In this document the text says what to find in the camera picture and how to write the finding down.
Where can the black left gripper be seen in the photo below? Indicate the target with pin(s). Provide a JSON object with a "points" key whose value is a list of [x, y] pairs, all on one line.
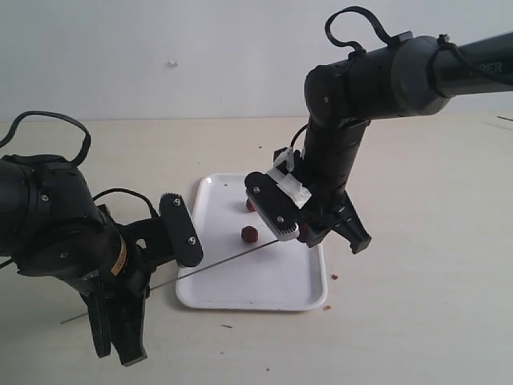
{"points": [[118, 289]]}

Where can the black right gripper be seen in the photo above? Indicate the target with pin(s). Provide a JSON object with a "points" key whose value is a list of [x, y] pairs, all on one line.
{"points": [[337, 215]]}

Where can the red date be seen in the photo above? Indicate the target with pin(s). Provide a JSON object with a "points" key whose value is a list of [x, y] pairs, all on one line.
{"points": [[249, 235], [304, 233], [249, 206]]}

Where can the thin metal skewer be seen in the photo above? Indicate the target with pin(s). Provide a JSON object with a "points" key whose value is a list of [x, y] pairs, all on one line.
{"points": [[187, 275]]}

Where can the red date top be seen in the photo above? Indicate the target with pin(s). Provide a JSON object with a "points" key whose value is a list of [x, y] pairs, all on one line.
{"points": [[249, 206]]}

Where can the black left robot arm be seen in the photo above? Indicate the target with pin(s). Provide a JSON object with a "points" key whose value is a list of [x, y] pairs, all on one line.
{"points": [[51, 227]]}

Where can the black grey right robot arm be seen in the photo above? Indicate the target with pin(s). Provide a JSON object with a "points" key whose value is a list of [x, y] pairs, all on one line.
{"points": [[417, 77]]}

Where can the white rectangular plastic tray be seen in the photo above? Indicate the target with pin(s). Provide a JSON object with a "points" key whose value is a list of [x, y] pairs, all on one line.
{"points": [[286, 276]]}

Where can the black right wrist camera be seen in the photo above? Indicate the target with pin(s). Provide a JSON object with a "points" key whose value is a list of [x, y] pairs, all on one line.
{"points": [[275, 208]]}

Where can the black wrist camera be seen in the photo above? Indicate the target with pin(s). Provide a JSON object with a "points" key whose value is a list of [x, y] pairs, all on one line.
{"points": [[275, 208], [181, 230]]}

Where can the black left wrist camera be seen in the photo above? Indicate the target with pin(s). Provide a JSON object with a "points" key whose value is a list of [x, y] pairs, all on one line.
{"points": [[181, 230]]}

